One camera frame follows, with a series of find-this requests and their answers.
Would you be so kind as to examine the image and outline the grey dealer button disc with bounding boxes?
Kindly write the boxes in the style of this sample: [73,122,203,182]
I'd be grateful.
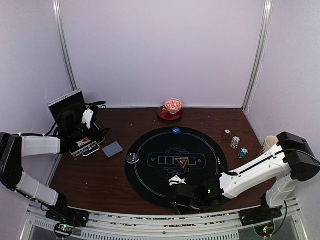
[126,153,140,164]

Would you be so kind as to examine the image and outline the red black triangle marker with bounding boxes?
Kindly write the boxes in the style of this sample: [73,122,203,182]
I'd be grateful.
[175,157,189,169]

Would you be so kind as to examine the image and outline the blue cream poker chip stack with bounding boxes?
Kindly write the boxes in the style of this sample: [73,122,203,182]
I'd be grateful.
[230,136,241,150]

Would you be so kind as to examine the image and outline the blue small blind button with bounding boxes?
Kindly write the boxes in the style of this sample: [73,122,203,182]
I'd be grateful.
[172,127,182,135]

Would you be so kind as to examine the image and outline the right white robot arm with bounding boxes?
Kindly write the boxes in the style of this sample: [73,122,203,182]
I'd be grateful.
[167,131,320,221]

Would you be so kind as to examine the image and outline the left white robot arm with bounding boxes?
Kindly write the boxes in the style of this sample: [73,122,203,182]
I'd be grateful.
[0,101,109,222]

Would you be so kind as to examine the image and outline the grey playing card deck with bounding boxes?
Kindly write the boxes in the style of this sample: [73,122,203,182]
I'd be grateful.
[102,141,123,158]

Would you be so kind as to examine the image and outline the aluminium poker case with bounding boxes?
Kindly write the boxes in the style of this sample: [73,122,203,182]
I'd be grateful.
[45,89,105,158]

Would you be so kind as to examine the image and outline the black round poker mat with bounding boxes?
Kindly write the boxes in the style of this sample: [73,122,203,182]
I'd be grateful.
[125,126,228,209]

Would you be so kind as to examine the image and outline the green poker chip stack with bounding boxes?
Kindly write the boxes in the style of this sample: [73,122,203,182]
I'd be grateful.
[238,147,249,160]

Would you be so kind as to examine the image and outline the dark red saucer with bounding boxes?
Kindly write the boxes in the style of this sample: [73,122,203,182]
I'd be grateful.
[157,105,183,121]

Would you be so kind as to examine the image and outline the orange black poker chip stack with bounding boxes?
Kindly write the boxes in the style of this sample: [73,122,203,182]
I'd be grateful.
[222,129,231,140]

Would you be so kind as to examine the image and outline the red white patterned bowl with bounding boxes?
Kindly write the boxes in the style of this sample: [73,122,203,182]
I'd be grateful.
[164,98,184,114]

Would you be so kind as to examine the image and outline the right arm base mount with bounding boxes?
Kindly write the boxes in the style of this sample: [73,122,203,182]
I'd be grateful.
[239,207,282,238]

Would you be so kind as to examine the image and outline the front aluminium rail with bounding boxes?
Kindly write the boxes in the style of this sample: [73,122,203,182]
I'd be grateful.
[18,208,310,240]

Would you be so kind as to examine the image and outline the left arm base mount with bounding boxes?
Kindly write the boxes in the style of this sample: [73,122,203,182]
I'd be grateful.
[44,207,90,240]

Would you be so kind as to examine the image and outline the right aluminium frame post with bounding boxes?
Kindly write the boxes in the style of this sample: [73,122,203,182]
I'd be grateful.
[241,0,273,113]

